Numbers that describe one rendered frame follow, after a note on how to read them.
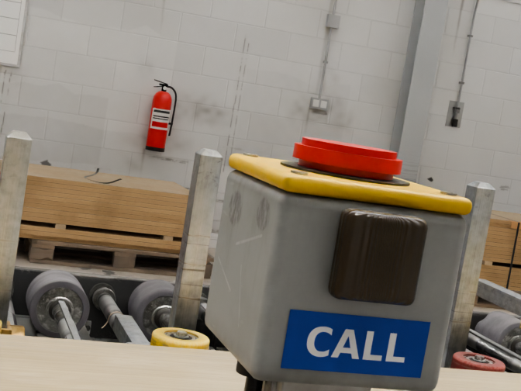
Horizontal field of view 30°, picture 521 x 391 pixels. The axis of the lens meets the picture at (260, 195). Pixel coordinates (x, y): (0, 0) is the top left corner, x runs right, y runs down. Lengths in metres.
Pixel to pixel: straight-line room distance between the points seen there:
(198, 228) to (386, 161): 1.13
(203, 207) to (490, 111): 7.30
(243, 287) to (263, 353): 0.03
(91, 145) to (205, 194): 6.12
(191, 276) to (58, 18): 6.11
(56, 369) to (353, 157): 0.85
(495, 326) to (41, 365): 1.28
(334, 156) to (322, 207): 0.03
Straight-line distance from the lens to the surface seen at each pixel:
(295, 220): 0.32
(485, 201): 1.64
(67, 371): 1.15
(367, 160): 0.34
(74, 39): 7.52
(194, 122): 7.70
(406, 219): 0.32
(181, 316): 1.49
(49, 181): 6.25
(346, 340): 0.33
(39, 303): 1.84
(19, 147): 1.41
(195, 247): 1.47
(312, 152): 0.34
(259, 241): 0.33
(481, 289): 1.96
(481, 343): 2.14
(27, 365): 1.16
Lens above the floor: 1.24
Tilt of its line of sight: 6 degrees down
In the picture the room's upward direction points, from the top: 9 degrees clockwise
